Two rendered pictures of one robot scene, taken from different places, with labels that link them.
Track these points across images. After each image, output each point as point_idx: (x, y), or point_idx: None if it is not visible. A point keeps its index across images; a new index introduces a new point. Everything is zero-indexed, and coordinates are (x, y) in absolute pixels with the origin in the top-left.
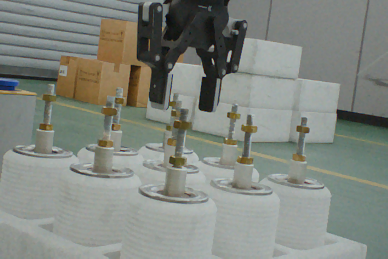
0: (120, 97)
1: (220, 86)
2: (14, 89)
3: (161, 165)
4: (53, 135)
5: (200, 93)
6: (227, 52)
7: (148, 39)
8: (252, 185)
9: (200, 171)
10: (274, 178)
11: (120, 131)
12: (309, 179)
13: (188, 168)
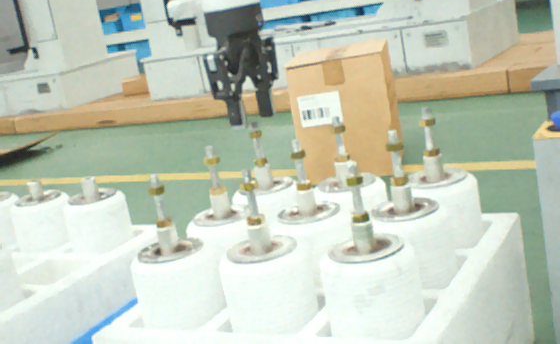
0: (388, 142)
1: (227, 109)
2: (557, 127)
3: (320, 212)
4: (425, 162)
5: (245, 114)
6: (222, 82)
7: (270, 64)
8: (213, 220)
9: (277, 222)
10: (194, 243)
11: (392, 186)
12: (153, 259)
13: (286, 214)
